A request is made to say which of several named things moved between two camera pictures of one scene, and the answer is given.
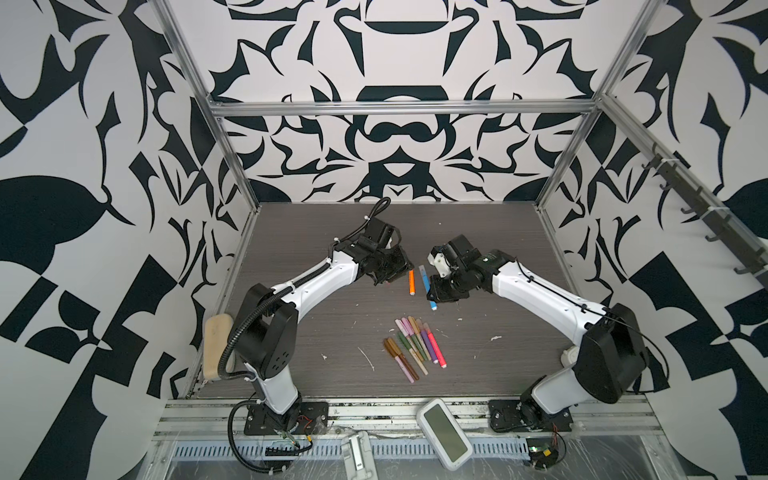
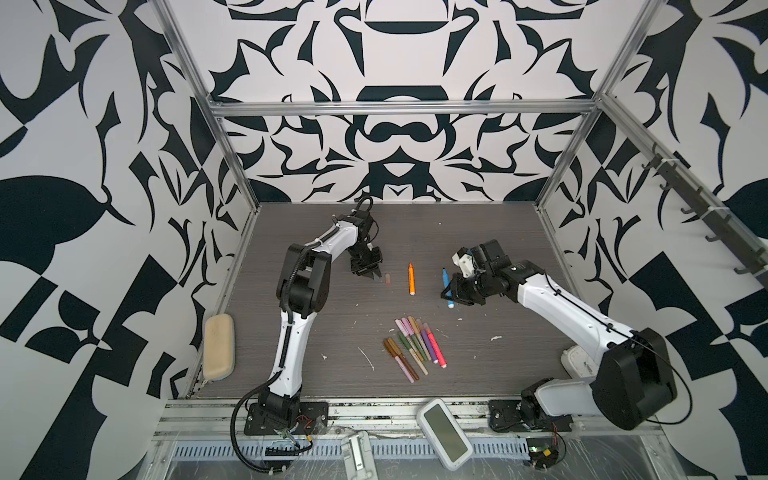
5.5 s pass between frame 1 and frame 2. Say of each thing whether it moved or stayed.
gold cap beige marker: stayed
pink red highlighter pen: stayed
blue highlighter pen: moved
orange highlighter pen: stayed
